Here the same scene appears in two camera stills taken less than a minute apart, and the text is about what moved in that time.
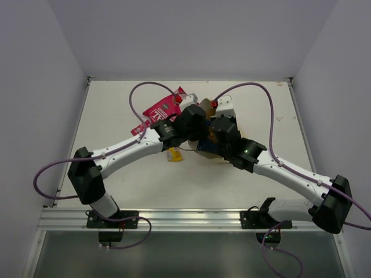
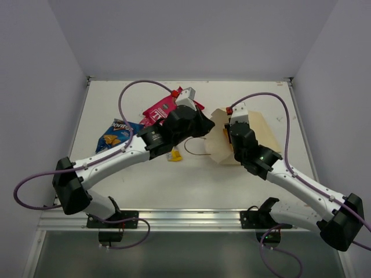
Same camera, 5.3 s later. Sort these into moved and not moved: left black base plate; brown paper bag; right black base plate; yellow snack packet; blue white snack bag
Moved: brown paper bag; blue white snack bag
Not moved: left black base plate; yellow snack packet; right black base plate
